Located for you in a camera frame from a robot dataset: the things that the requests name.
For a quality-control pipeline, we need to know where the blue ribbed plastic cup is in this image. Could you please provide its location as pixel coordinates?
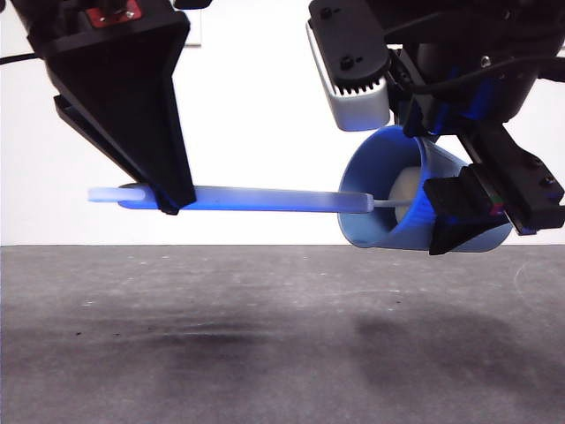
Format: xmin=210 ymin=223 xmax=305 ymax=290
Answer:
xmin=335 ymin=125 xmax=514 ymax=254

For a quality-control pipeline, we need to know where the pale grey right wrist camera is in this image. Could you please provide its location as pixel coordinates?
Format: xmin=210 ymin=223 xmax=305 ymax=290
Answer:
xmin=305 ymin=0 xmax=392 ymax=133

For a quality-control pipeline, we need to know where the grey-handled sponge cup brush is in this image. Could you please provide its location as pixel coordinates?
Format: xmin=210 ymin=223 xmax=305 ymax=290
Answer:
xmin=87 ymin=165 xmax=423 ymax=224

